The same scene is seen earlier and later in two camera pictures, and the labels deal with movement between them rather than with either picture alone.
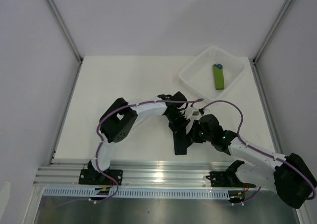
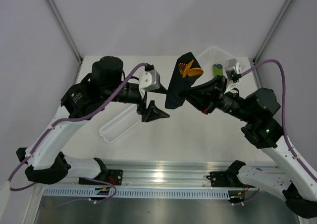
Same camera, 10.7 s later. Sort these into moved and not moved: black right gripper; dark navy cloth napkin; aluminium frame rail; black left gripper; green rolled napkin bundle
Moved: black right gripper; black left gripper; dark navy cloth napkin
Not moved: aluminium frame rail; green rolled napkin bundle
